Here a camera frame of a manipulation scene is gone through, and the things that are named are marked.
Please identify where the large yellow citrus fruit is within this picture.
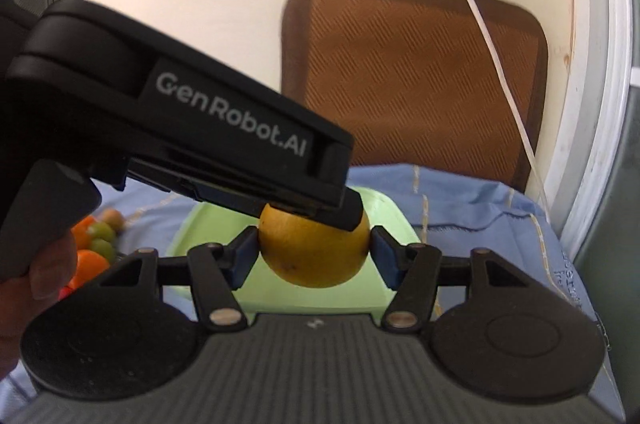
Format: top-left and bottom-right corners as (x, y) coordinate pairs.
(258, 205), (370, 288)

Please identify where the green citrus fruit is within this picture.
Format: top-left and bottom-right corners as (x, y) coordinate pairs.
(89, 239), (117, 264)
(87, 222), (116, 242)

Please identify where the orange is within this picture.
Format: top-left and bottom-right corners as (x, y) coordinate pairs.
(67, 250), (111, 290)
(72, 215), (96, 251)

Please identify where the small brown kiwi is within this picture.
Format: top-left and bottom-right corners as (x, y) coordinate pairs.
(99, 208), (126, 233)

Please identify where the red tomato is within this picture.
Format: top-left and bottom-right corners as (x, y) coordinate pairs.
(58, 285), (74, 300)

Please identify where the person left hand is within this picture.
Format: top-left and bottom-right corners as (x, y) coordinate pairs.
(0, 232), (77, 378)

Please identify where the light green plastic basket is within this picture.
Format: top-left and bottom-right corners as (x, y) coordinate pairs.
(168, 187), (419, 319)

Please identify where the blue striped table cloth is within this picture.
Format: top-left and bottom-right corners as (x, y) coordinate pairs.
(1, 165), (624, 423)

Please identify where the white framed glass door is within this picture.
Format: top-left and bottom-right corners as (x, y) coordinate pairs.
(546, 0), (639, 414)

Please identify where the brown woven chair mat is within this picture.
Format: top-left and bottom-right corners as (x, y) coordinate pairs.
(281, 0), (548, 191)

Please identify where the white power cable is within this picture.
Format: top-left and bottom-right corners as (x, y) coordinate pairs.
(369, 0), (551, 225)

